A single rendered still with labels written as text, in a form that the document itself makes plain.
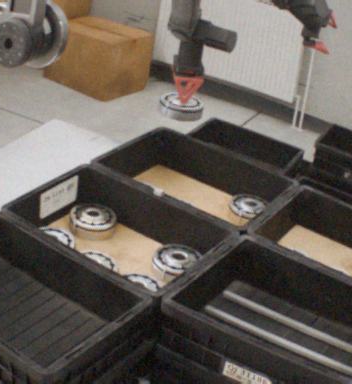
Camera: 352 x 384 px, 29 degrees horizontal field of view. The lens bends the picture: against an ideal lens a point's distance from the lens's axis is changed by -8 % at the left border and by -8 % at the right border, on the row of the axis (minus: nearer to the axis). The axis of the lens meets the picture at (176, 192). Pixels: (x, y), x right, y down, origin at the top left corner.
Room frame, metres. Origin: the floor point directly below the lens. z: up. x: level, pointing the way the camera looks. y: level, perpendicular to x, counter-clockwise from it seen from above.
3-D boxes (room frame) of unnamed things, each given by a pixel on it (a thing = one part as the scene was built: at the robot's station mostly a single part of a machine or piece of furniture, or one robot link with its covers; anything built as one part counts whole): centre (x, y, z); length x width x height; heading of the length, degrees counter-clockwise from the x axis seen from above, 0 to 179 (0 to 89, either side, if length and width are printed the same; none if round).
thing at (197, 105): (1.60, 0.02, 1.04); 0.10 x 0.10 x 0.01
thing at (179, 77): (1.59, 0.02, 1.09); 0.07 x 0.07 x 0.09; 8
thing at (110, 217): (1.33, 0.17, 0.86); 0.10 x 0.10 x 0.01
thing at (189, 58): (1.60, 0.02, 1.17); 0.10 x 0.07 x 0.07; 8
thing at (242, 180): (1.47, -0.04, 0.87); 0.40 x 0.30 x 0.11; 61
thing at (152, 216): (1.21, 0.10, 0.87); 0.40 x 0.30 x 0.11; 61
